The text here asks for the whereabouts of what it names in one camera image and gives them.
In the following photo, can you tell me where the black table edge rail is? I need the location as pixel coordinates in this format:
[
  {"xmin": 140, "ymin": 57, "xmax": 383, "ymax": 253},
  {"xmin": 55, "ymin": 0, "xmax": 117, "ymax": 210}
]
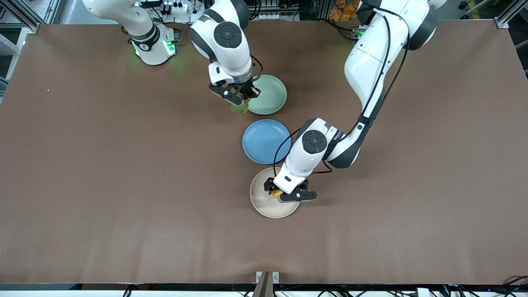
[{"xmin": 0, "ymin": 283, "xmax": 528, "ymax": 292}]

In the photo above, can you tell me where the aluminium frame extrusion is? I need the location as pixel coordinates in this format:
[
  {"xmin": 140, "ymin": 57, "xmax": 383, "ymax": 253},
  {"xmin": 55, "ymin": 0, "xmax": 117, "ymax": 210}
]
[
  {"xmin": 495, "ymin": 0, "xmax": 528, "ymax": 29},
  {"xmin": 0, "ymin": 0, "xmax": 42, "ymax": 33}
]

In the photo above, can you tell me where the dark equipment rack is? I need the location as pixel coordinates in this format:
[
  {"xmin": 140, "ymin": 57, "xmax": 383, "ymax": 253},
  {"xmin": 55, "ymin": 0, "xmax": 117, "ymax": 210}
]
[{"xmin": 247, "ymin": 0, "xmax": 330, "ymax": 22}]

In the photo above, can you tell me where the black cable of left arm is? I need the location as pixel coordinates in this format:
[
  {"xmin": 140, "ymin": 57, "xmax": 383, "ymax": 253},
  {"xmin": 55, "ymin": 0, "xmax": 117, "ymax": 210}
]
[{"xmin": 272, "ymin": 6, "xmax": 411, "ymax": 177}]

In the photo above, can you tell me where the white power strip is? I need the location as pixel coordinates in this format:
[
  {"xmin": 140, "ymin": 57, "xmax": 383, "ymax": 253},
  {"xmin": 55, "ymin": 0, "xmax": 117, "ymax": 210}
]
[{"xmin": 161, "ymin": 1, "xmax": 194, "ymax": 14}]

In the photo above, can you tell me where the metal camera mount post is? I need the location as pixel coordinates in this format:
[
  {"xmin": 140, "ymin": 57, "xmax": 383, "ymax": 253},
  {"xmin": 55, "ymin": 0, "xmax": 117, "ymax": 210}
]
[{"xmin": 252, "ymin": 271, "xmax": 280, "ymax": 297}]

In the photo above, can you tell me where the pale green round plate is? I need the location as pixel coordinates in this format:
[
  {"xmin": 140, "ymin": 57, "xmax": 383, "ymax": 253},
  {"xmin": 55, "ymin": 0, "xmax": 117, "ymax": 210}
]
[{"xmin": 247, "ymin": 74, "xmax": 288, "ymax": 116}]

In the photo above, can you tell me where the beige round plate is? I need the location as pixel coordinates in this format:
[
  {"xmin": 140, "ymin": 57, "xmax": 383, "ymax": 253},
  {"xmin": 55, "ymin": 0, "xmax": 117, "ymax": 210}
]
[{"xmin": 250, "ymin": 167, "xmax": 301, "ymax": 219}]

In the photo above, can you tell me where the blue round plate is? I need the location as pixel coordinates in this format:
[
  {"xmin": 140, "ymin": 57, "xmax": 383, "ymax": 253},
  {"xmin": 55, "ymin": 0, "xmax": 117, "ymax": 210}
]
[{"xmin": 243, "ymin": 119, "xmax": 292, "ymax": 165}]

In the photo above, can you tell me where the green lettuce leaf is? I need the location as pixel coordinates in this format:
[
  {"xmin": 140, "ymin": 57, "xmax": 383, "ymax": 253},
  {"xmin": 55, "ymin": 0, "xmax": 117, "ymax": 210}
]
[{"xmin": 231, "ymin": 98, "xmax": 250, "ymax": 116}]

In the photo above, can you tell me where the grey side rack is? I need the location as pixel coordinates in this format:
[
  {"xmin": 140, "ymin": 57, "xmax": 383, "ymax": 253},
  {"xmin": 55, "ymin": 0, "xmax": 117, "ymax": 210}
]
[{"xmin": 0, "ymin": 33, "xmax": 21, "ymax": 97}]

